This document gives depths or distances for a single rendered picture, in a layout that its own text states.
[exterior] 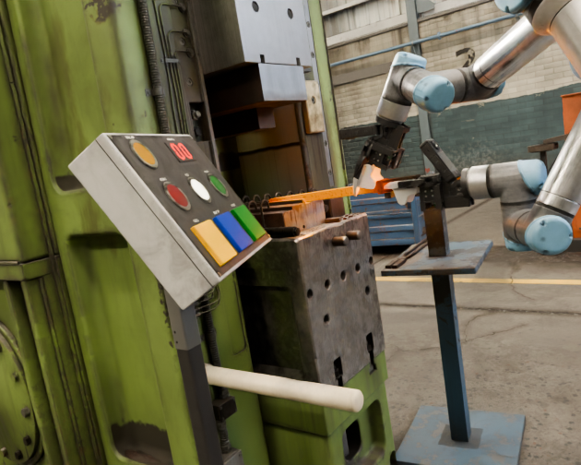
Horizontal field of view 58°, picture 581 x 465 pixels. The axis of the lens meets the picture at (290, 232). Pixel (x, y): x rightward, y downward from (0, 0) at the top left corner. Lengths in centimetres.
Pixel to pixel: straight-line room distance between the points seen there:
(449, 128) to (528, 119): 123
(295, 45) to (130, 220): 87
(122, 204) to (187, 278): 15
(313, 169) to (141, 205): 103
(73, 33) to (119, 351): 86
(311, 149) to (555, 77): 729
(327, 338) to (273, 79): 70
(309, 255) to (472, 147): 789
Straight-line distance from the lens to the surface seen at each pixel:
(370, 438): 183
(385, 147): 131
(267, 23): 146
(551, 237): 109
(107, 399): 169
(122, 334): 157
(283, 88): 145
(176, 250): 79
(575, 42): 84
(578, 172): 111
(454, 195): 127
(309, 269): 136
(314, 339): 140
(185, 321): 100
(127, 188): 81
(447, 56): 929
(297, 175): 177
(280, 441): 164
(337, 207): 161
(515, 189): 121
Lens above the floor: 112
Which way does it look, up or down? 8 degrees down
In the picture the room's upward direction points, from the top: 9 degrees counter-clockwise
